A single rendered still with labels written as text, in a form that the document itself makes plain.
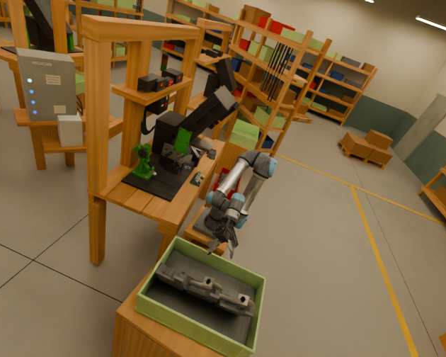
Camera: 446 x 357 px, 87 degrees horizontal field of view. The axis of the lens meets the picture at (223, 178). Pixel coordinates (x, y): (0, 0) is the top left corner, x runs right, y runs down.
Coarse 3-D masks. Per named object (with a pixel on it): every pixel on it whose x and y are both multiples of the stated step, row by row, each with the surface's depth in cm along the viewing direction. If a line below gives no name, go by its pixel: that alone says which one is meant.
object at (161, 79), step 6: (162, 72) 195; (168, 72) 194; (174, 72) 198; (180, 72) 204; (162, 78) 176; (174, 78) 195; (180, 78) 203; (156, 84) 166; (162, 84) 174; (156, 90) 168
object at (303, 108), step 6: (294, 102) 804; (282, 108) 783; (288, 108) 793; (300, 108) 814; (306, 108) 824; (282, 114) 798; (288, 114) 776; (300, 114) 823; (294, 120) 781; (300, 120) 803
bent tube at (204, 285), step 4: (192, 280) 126; (204, 280) 107; (208, 280) 108; (212, 280) 105; (192, 284) 125; (196, 284) 123; (200, 284) 122; (204, 284) 106; (208, 284) 105; (212, 284) 104; (216, 284) 108; (200, 288) 122; (204, 288) 120; (208, 288) 119; (212, 288) 108; (216, 288) 108; (220, 288) 110; (220, 292) 111
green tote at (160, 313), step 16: (176, 240) 147; (192, 256) 151; (208, 256) 146; (224, 272) 149; (240, 272) 145; (144, 288) 119; (256, 288) 148; (144, 304) 115; (160, 304) 112; (256, 304) 135; (160, 320) 120; (176, 320) 114; (192, 320) 111; (256, 320) 122; (192, 336) 118; (208, 336) 113; (224, 336) 110; (256, 336) 114; (224, 352) 116; (240, 352) 111
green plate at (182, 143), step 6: (180, 132) 199; (186, 132) 198; (192, 132) 198; (180, 138) 200; (186, 138) 200; (174, 144) 203; (180, 144) 202; (186, 144) 201; (174, 150) 204; (180, 150) 203
